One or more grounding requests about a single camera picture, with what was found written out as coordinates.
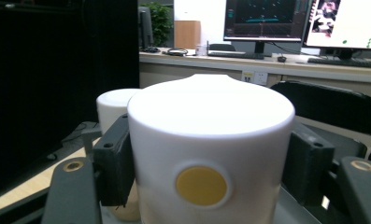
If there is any side-on monitor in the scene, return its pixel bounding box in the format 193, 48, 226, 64
137, 6, 155, 49

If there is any coiled black cable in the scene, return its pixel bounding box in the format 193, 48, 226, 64
162, 48, 190, 57

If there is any dark screen monitor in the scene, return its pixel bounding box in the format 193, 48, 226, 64
222, 0, 312, 43

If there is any white canister with spout lid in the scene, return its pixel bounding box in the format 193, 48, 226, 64
126, 73, 296, 224

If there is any black keyboard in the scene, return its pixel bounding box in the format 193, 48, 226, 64
307, 56, 371, 70
207, 49, 265, 61

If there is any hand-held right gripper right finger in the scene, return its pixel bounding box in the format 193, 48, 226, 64
281, 120, 371, 224

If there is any long office desk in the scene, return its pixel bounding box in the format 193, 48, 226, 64
138, 47, 371, 96

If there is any green potted plant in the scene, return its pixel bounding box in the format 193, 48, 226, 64
140, 1, 175, 49

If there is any brown cardboard box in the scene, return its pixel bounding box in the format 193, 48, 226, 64
173, 20, 203, 50

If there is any black folding chair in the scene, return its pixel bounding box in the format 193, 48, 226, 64
269, 79, 371, 163

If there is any black curtain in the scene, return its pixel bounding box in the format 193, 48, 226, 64
0, 0, 141, 195

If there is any small clear cup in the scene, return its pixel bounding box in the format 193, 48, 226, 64
194, 44, 207, 57

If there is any bright screen monitor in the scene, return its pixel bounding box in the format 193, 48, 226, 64
302, 0, 371, 51

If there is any white wall outlet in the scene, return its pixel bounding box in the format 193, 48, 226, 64
240, 70, 269, 87

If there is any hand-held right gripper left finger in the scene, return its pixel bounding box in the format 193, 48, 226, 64
41, 113, 136, 224

